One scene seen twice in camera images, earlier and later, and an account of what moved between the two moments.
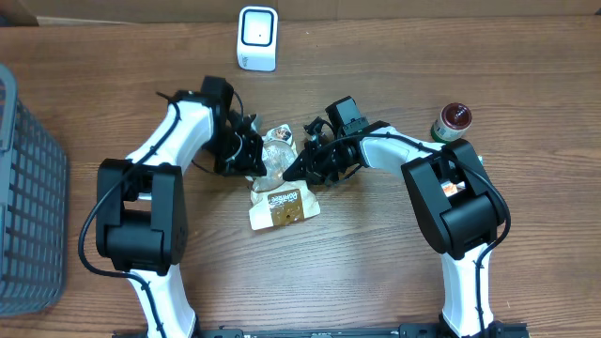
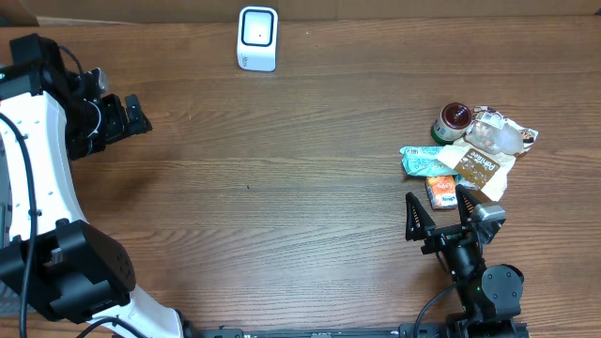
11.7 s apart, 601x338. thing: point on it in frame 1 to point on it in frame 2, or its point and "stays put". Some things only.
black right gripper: (315, 169) to (440, 237)
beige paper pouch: (275, 201) to (483, 157)
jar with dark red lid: (454, 120) stays put
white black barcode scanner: (257, 38) stays put
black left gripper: (249, 166) to (119, 125)
